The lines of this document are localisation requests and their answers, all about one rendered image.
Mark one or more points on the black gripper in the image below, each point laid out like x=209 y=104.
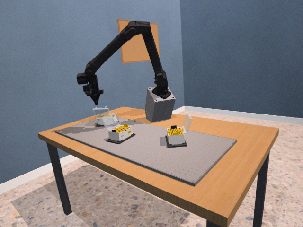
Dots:
x=95 y=96

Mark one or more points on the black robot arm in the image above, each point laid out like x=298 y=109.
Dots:
x=133 y=28

